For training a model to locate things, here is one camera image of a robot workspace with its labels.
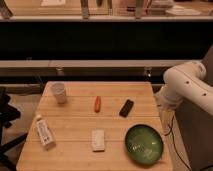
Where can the white paper cup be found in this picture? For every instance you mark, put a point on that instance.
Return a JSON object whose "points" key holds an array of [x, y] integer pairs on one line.
{"points": [[59, 92]]}

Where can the wooden shelf rack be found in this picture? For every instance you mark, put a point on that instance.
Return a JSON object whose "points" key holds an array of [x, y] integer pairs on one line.
{"points": [[98, 47]]}

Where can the white sponge block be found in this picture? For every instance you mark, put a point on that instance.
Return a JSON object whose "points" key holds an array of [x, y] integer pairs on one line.
{"points": [[98, 140]]}

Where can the black eraser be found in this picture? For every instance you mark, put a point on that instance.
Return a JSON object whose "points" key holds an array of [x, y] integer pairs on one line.
{"points": [[126, 108]]}

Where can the orange carrot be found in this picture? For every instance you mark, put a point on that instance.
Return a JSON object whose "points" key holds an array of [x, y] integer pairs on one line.
{"points": [[97, 105]]}

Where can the black chair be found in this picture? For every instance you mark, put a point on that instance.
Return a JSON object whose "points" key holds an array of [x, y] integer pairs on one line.
{"points": [[8, 113]]}

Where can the white tube bottle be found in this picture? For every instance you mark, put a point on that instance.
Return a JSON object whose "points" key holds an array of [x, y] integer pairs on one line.
{"points": [[44, 133]]}

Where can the green bowl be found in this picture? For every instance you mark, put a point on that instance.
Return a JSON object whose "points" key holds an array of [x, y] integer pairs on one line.
{"points": [[144, 144]]}

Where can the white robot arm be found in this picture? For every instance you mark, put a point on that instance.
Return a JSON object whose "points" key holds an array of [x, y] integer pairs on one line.
{"points": [[185, 81]]}

